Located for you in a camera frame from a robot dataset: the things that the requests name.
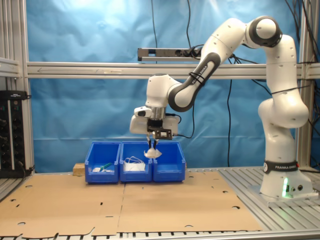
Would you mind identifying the white cotton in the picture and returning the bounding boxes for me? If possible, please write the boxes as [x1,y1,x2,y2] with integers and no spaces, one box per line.
[143,147,163,159]

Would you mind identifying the blue bin with syringes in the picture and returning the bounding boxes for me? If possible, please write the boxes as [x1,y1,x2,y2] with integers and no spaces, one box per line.
[84,141,121,185]

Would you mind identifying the black camera cable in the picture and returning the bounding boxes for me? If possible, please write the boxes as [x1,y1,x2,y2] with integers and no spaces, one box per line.
[165,113,196,139]

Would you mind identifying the grey power strip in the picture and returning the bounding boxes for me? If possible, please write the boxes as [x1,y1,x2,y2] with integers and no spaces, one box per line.
[137,47,203,62]

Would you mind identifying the aluminium frame post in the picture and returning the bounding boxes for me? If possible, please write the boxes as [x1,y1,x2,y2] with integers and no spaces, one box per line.
[0,0,35,173]
[296,0,320,168]

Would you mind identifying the brown cardboard sheet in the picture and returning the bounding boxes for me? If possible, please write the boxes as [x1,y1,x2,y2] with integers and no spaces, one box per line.
[116,170,263,233]
[0,172,126,238]

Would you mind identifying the blue bin with masks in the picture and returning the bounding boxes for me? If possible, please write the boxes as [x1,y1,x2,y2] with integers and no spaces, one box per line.
[119,141,154,183]

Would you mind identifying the black cable bundle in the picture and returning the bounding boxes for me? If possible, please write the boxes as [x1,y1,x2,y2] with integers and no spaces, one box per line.
[284,0,320,63]

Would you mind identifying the stack of white face masks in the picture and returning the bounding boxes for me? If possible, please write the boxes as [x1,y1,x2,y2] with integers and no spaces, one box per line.
[122,156,147,173]

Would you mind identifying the blue bin with cotton packets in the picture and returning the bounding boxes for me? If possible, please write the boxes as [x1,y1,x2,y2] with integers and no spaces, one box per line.
[151,141,187,183]

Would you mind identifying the black hanging cable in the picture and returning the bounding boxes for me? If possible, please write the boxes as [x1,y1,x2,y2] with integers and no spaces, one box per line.
[186,0,194,49]
[151,0,159,49]
[225,57,235,168]

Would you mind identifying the chipboard wood block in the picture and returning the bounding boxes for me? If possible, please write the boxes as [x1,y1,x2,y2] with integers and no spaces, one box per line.
[73,163,87,177]

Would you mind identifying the horizontal aluminium beam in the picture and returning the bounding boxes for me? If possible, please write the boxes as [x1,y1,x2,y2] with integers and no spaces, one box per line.
[26,61,320,80]

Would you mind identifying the black control cabinet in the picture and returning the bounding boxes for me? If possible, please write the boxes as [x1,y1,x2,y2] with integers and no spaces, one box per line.
[0,90,29,179]

